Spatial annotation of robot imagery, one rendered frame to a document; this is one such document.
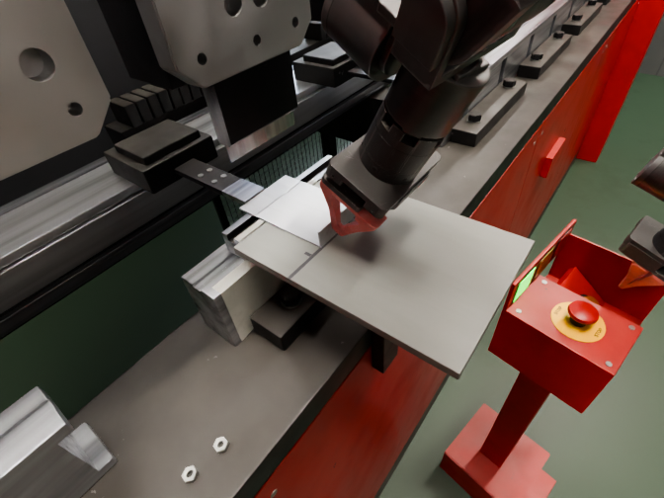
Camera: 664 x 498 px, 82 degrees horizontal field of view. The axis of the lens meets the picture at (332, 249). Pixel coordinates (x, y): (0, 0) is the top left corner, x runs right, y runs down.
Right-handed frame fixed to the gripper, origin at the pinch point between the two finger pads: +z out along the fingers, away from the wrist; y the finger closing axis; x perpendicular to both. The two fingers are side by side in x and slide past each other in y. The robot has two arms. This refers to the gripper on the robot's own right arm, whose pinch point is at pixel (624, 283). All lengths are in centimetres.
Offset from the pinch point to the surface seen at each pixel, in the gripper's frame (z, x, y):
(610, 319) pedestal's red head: 1.8, 6.4, -1.6
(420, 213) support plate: -14.1, 27.5, 23.9
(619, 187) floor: 85, -162, 5
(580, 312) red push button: -0.2, 10.8, 2.4
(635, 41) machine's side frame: 30, -178, 44
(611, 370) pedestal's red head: 0.9, 14.6, -4.6
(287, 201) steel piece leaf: -11, 36, 37
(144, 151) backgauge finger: -8, 45, 58
